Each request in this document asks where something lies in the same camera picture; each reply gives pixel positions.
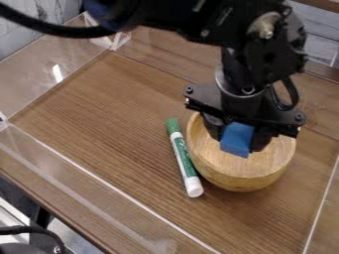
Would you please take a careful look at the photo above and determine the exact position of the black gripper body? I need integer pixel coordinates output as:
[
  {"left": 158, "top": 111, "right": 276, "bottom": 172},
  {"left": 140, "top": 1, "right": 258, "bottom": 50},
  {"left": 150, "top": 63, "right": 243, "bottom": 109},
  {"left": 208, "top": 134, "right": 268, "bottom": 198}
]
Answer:
[{"left": 183, "top": 67, "right": 306, "bottom": 138}]

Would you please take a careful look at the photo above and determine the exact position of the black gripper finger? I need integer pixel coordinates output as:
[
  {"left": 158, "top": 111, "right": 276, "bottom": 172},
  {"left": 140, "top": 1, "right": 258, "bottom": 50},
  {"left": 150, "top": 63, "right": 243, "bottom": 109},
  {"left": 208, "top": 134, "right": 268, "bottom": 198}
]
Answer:
[
  {"left": 251, "top": 128, "right": 278, "bottom": 152},
  {"left": 202, "top": 112, "right": 231, "bottom": 140}
]

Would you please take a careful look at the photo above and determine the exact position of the blue rectangular block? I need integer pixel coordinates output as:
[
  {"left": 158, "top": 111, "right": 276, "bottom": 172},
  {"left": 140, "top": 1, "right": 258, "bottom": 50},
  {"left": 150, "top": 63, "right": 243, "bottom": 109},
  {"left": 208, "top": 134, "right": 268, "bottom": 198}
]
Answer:
[{"left": 220, "top": 122, "right": 255, "bottom": 158}]

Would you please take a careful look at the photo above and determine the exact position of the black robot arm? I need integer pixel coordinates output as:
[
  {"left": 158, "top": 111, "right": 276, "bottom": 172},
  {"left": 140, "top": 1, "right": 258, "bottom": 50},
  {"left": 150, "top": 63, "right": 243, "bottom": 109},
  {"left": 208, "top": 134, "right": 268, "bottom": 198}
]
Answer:
[{"left": 0, "top": 0, "right": 308, "bottom": 156}]

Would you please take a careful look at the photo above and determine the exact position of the brown wooden bowl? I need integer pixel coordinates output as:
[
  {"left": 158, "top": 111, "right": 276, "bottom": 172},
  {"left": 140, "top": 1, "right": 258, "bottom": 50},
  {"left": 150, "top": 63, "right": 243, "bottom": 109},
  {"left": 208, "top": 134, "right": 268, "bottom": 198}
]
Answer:
[{"left": 187, "top": 113, "right": 296, "bottom": 192}]

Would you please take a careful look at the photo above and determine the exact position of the green white Expo marker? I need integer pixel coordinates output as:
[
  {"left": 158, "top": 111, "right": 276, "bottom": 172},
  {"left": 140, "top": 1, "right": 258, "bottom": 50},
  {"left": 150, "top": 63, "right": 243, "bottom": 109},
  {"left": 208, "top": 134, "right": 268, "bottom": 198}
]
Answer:
[{"left": 166, "top": 118, "right": 204, "bottom": 198}]

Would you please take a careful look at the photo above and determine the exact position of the clear acrylic corner bracket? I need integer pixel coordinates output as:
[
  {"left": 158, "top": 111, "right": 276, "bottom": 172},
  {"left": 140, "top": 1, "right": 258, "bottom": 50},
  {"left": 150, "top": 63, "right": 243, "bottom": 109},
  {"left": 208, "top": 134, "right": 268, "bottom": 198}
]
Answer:
[{"left": 84, "top": 12, "right": 131, "bottom": 52}]

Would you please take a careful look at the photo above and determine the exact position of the clear acrylic enclosure wall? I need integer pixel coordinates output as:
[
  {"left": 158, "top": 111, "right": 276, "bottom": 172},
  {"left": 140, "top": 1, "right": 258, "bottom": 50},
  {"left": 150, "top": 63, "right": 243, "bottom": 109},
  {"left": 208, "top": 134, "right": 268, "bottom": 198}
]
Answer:
[{"left": 0, "top": 9, "right": 339, "bottom": 254}]

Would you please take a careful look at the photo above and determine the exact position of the black table clamp mount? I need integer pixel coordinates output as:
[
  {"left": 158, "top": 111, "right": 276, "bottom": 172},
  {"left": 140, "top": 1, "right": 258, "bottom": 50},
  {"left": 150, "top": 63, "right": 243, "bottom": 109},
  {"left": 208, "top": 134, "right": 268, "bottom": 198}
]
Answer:
[{"left": 25, "top": 227, "right": 78, "bottom": 254}]

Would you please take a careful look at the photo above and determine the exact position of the black cable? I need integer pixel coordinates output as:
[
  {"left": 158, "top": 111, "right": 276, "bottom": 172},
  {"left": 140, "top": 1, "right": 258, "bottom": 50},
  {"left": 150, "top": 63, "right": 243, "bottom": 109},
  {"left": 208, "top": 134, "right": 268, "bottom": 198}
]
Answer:
[{"left": 0, "top": 225, "right": 67, "bottom": 254}]

